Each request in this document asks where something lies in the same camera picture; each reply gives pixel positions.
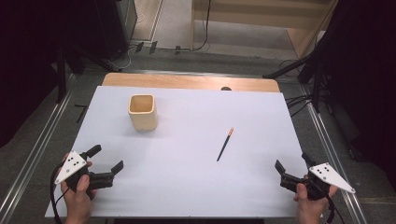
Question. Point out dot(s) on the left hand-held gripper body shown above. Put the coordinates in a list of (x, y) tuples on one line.
[(71, 165)]

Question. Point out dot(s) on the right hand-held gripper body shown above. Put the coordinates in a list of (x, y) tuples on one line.
[(330, 175)]

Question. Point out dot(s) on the beige square cup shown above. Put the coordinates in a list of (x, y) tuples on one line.
[(143, 119)]

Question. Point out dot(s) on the black chopstick with orange end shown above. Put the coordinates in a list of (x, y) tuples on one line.
[(225, 144)]

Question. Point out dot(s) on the person's left hand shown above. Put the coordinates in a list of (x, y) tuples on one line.
[(77, 203)]

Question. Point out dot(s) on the person's right hand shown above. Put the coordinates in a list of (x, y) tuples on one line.
[(309, 210)]

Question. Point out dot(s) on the black hex key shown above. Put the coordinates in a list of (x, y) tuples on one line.
[(82, 111)]

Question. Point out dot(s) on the white board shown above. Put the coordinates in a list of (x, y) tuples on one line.
[(186, 174)]

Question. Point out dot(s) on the black stand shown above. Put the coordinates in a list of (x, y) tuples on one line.
[(314, 70)]

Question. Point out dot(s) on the wooden table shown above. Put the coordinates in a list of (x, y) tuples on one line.
[(186, 81)]

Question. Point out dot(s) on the black plug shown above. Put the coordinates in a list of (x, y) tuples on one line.
[(139, 47)]

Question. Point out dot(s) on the black cabinet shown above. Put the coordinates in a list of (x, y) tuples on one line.
[(115, 28)]

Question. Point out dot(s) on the light wooden shelf unit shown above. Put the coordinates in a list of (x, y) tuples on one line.
[(264, 15)]

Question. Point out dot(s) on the metal floor rail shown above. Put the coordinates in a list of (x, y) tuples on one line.
[(333, 158), (31, 149)]

